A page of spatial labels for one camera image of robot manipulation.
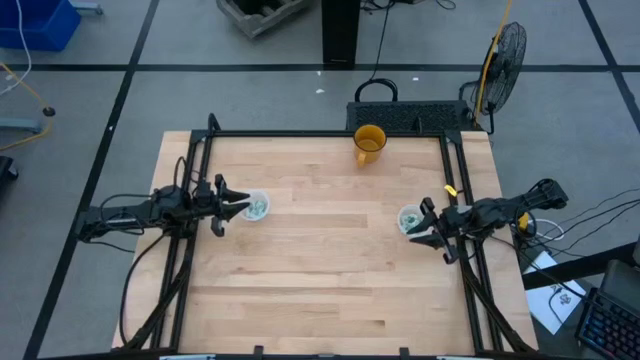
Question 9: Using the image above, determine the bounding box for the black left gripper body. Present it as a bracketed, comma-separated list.
[191, 173, 227, 238]

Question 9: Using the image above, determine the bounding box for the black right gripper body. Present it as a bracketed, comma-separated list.
[421, 196, 482, 266]

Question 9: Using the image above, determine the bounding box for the clear plastic bin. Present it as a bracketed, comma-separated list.
[397, 203, 430, 238]
[241, 189, 272, 222]

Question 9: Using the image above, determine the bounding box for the yellow plastic mug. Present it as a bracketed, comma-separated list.
[352, 124, 389, 169]

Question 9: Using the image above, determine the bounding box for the black computer case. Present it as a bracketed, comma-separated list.
[345, 99, 472, 133]

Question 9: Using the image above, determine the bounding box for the white paper sheet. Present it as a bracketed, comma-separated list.
[523, 249, 587, 336]

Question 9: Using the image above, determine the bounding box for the black floor fan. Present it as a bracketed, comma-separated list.
[458, 21, 529, 136]

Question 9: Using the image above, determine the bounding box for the grey wooden pallet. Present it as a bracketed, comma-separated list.
[215, 0, 312, 40]

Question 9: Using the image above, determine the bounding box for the backlit computer keyboard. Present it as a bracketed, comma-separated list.
[573, 286, 640, 360]

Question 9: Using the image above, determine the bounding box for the grey metal bar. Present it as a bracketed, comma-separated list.
[0, 116, 44, 134]

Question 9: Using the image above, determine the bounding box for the blue plastic tub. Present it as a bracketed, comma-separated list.
[0, 0, 83, 53]

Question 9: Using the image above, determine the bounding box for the black aluminium table frame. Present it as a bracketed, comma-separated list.
[119, 112, 539, 360]

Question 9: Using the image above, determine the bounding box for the coiled white cable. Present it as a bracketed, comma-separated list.
[528, 216, 567, 243]

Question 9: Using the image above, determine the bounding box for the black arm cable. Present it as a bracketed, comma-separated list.
[117, 230, 174, 346]

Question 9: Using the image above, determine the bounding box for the black looped cable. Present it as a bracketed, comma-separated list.
[353, 0, 400, 104]

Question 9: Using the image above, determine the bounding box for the black upright post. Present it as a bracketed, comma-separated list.
[321, 0, 362, 71]

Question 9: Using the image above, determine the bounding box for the thin yellow cord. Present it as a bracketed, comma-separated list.
[0, 60, 55, 152]

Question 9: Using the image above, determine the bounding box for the thin white cable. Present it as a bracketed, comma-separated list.
[0, 0, 34, 98]

